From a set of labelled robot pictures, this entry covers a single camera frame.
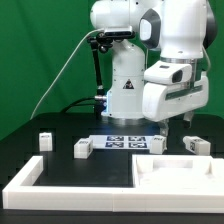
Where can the white sheet with fiducial markers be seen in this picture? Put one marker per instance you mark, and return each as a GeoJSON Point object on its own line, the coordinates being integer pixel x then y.
{"type": "Point", "coordinates": [120, 142]}

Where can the grey camera on black mount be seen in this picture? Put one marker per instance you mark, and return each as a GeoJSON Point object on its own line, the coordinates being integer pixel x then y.
{"type": "Point", "coordinates": [102, 42]}

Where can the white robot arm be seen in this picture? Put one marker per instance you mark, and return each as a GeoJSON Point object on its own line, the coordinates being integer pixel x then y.
{"type": "Point", "coordinates": [157, 47]}

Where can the white square tabletop part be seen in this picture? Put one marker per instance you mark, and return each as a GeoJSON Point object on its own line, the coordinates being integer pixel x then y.
{"type": "Point", "coordinates": [177, 171]}

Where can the white U-shaped boundary fence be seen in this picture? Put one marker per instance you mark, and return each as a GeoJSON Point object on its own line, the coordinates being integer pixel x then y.
{"type": "Point", "coordinates": [22, 193]}

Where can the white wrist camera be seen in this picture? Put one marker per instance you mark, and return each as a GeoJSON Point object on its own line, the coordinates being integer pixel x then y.
{"type": "Point", "coordinates": [168, 73]}

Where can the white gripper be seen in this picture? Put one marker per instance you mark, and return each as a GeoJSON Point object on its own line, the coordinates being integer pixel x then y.
{"type": "Point", "coordinates": [162, 102]}

